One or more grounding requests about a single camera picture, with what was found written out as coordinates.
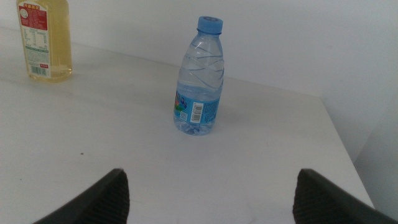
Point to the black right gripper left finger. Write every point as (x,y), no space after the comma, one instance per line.
(99,202)

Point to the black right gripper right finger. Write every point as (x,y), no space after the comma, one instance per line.
(323,205)

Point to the clear water bottle blue cap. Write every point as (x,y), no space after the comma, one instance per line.
(199,84)

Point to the yellow tea bottle red label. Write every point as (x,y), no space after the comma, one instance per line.
(57,40)

